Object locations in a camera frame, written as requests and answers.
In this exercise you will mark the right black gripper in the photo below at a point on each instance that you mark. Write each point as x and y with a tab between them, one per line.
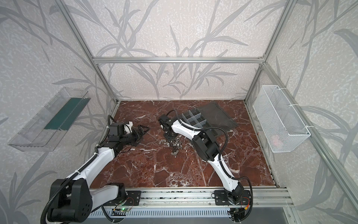
170	136

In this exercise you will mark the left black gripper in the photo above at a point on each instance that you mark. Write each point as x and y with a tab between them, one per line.
134	132

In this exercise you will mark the grey plastic organizer box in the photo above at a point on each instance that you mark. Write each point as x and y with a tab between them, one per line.
209	115

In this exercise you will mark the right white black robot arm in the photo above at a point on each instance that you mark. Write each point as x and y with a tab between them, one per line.
209	150

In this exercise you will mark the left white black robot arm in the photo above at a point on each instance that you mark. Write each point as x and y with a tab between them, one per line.
72	199

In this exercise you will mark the pile of screws and nuts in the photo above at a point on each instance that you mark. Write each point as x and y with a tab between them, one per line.
175	145

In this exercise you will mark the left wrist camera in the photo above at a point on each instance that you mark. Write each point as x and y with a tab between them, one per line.
128	126

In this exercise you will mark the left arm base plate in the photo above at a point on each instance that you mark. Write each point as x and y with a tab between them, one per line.
131	199

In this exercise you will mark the aluminium front rail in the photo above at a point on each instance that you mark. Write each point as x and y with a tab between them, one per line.
200	197

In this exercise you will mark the aluminium frame crossbar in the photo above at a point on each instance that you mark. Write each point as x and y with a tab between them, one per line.
100	60

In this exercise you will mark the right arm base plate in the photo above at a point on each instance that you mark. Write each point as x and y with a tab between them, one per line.
222	197

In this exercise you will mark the clear plastic wall tray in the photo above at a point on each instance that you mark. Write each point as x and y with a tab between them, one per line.
44	132

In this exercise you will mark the white wire mesh basket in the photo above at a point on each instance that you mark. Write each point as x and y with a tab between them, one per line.
283	128

